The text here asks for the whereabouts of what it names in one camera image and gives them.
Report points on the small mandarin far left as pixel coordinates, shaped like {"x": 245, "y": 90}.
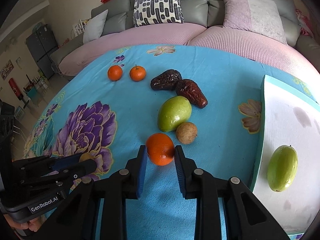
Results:
{"x": 114, "y": 73}

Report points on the pink sofa seat cover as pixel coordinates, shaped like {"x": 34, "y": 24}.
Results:
{"x": 76, "y": 55}

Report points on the small mandarin with stem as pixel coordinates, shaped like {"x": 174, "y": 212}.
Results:
{"x": 137, "y": 73}

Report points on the person left hand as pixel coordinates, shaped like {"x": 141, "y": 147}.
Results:
{"x": 32, "y": 225}

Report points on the black white patterned cushion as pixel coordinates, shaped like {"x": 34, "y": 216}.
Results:
{"x": 148, "y": 12}

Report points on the pink floral cloth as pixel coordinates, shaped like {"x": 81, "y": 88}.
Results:
{"x": 305, "y": 24}

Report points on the dark grey refrigerator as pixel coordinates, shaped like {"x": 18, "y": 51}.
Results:
{"x": 41, "y": 45}

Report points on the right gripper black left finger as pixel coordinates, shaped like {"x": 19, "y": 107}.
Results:
{"x": 122, "y": 185}

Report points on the dark brown date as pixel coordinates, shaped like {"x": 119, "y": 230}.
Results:
{"x": 166, "y": 80}

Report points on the white tray teal rim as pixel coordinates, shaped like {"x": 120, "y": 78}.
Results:
{"x": 288, "y": 117}

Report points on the large orange mandarin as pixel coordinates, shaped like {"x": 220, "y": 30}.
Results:
{"x": 160, "y": 149}

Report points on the large green mango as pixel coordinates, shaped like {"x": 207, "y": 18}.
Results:
{"x": 173, "y": 112}

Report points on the reddish brown date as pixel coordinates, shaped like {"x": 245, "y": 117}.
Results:
{"x": 190, "y": 90}

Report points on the blue floral tablecloth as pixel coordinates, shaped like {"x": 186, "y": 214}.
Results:
{"x": 111, "y": 119}

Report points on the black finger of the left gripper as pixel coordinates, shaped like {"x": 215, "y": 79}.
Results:
{"x": 76, "y": 171}
{"x": 64, "y": 162}

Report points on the white chair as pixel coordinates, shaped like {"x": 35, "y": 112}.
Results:
{"x": 79, "y": 27}

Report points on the light grey cushion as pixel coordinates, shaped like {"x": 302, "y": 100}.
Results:
{"x": 94, "y": 28}

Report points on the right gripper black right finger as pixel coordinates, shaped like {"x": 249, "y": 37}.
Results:
{"x": 196, "y": 183}

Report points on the pink grey cushion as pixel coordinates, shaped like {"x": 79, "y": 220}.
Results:
{"x": 256, "y": 16}

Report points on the grey leather sofa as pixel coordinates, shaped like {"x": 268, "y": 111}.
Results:
{"x": 205, "y": 14}

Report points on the green mango on tray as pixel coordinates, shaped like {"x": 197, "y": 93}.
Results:
{"x": 282, "y": 168}

